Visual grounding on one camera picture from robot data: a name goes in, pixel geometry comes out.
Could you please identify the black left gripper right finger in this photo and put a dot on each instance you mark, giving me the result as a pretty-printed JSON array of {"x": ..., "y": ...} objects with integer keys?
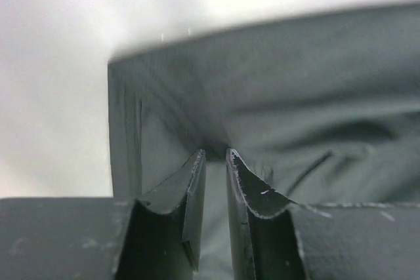
[{"x": 262, "y": 236}]

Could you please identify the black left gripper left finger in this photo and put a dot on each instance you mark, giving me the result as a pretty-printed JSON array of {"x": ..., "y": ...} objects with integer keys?
[{"x": 164, "y": 232}]

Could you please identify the black t shirt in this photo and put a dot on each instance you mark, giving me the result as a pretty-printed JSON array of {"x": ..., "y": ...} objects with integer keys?
[{"x": 324, "y": 107}]

